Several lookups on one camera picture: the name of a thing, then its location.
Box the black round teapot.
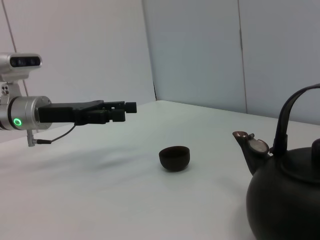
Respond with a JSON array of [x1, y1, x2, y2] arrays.
[[232, 83, 320, 240]]

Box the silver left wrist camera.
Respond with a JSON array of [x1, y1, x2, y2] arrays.
[[0, 52, 43, 82]]

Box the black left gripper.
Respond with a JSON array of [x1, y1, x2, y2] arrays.
[[37, 99, 138, 126]]

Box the small dark brown teacup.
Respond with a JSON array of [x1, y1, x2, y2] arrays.
[[158, 145, 191, 173]]

